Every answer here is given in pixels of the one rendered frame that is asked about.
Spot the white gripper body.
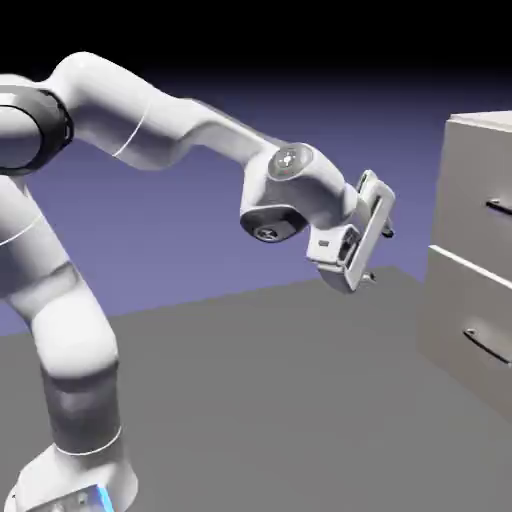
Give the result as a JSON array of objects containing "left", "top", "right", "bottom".
[{"left": 342, "top": 169, "right": 397, "bottom": 293}]

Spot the grey cabinet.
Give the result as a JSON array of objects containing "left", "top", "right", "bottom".
[{"left": 414, "top": 110, "right": 512, "bottom": 424}]

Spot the grey drawer front with curved handle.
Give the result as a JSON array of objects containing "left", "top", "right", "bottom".
[{"left": 414, "top": 244, "right": 512, "bottom": 424}]

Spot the grey drawer front with straight handle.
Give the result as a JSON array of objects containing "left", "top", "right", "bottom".
[{"left": 433, "top": 118, "right": 512, "bottom": 277}]

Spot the dark straight drawer handle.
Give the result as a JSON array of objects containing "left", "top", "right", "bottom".
[{"left": 484, "top": 198, "right": 512, "bottom": 217}]

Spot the dark curved drawer handle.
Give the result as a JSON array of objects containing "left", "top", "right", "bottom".
[{"left": 462, "top": 328, "right": 512, "bottom": 368}]

